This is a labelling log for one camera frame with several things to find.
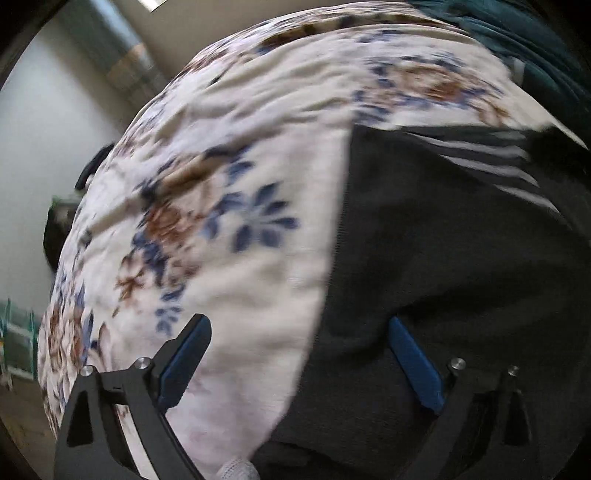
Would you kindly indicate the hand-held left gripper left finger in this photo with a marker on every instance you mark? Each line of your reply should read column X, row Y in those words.
column 182, row 364

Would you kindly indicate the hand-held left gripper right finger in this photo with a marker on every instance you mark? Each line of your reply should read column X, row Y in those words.
column 415, row 364

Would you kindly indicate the black striped pants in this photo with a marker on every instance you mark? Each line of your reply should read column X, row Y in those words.
column 438, row 258

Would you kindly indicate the white cloth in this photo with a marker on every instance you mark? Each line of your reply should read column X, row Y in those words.
column 236, row 470

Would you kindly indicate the teal metal rack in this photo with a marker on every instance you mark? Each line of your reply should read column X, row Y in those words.
column 18, row 339

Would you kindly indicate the floral blanket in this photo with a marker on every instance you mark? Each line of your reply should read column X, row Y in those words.
column 240, row 207

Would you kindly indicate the black bag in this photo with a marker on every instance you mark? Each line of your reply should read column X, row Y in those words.
column 59, row 233

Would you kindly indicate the dark teal velvet garment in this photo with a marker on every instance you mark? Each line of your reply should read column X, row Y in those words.
column 521, row 41

